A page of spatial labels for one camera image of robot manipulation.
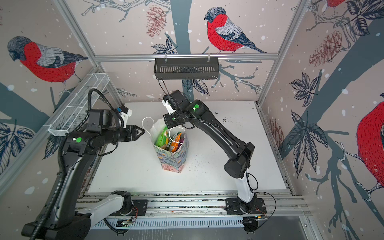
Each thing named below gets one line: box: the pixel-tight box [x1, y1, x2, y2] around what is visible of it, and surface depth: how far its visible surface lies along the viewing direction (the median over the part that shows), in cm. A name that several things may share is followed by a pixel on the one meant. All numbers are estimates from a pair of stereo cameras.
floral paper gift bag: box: [149, 122, 190, 174], surface depth 80 cm
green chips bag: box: [155, 125, 169, 150], surface depth 80 cm
